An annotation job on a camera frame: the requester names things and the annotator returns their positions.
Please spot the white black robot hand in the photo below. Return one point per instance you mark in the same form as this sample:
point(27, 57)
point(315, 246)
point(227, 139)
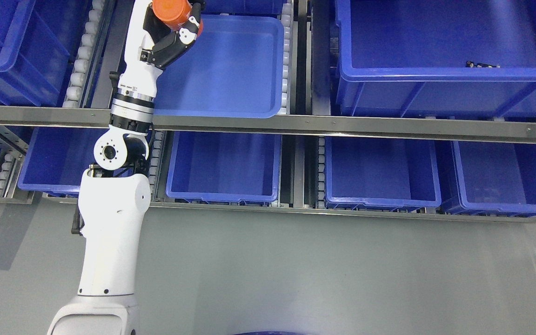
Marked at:
point(151, 47)

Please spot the orange cylindrical capacitor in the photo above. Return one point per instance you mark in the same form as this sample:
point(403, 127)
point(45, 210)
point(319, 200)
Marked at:
point(175, 13)

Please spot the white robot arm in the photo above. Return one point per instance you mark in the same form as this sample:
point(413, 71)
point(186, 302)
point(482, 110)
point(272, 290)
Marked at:
point(113, 199)

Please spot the white roller track left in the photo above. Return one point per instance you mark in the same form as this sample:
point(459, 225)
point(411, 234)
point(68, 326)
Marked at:
point(82, 63)

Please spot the shallow blue tray bin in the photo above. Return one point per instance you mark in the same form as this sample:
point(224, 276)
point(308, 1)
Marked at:
point(235, 69)

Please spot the blue bin upper left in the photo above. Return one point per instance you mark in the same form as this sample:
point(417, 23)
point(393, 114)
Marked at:
point(38, 40)

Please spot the blue bin lower middle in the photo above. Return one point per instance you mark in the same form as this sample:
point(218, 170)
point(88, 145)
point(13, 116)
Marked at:
point(224, 167)

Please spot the blue bin lower centre right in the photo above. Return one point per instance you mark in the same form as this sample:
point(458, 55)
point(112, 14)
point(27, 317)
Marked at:
point(381, 174)

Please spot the large blue bin upper right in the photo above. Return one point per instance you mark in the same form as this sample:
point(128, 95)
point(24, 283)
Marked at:
point(406, 58)

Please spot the small black part in bin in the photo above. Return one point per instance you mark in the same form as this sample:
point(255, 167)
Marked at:
point(471, 64)

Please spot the blue bin lower far right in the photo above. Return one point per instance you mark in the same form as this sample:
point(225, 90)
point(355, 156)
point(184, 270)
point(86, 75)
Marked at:
point(487, 178)

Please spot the steel shelf frame rail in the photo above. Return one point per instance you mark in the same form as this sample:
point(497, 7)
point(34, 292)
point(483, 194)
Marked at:
point(372, 127)

